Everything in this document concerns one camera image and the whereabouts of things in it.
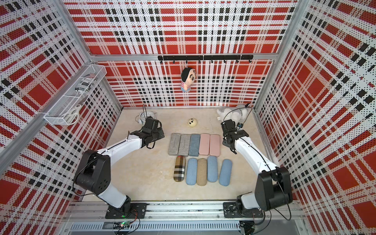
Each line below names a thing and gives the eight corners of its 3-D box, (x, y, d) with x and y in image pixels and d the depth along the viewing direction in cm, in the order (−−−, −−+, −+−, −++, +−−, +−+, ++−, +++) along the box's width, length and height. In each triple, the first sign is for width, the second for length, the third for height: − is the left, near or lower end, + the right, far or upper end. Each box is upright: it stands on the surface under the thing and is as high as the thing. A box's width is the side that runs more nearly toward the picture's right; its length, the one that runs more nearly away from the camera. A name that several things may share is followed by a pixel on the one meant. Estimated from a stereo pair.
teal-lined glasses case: (178, 156, 95) (177, 154, 93) (180, 136, 105) (179, 134, 102) (190, 156, 95) (189, 154, 93) (190, 136, 105) (190, 134, 102)
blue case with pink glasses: (207, 182, 85) (207, 180, 82) (206, 157, 94) (206, 155, 92) (218, 182, 85) (219, 180, 82) (216, 157, 94) (216, 155, 92)
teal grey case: (188, 155, 95) (188, 153, 93) (191, 136, 105) (191, 133, 103) (198, 156, 95) (198, 154, 93) (200, 136, 105) (200, 134, 102)
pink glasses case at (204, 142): (198, 154, 97) (198, 152, 94) (200, 136, 106) (200, 133, 104) (209, 155, 96) (209, 153, 94) (209, 136, 106) (210, 134, 103)
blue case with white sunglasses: (186, 185, 84) (185, 183, 81) (187, 160, 94) (186, 157, 91) (197, 185, 84) (197, 183, 81) (197, 160, 94) (197, 157, 91)
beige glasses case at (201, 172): (197, 185, 84) (197, 184, 81) (197, 160, 93) (197, 158, 91) (207, 185, 83) (207, 184, 81) (206, 160, 93) (206, 158, 91)
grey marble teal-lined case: (168, 155, 96) (168, 153, 93) (171, 135, 106) (170, 132, 103) (179, 155, 96) (178, 153, 93) (180, 135, 106) (180, 132, 103)
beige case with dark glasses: (173, 181, 85) (173, 180, 82) (176, 158, 94) (175, 155, 92) (184, 181, 85) (183, 179, 82) (185, 158, 94) (185, 155, 92)
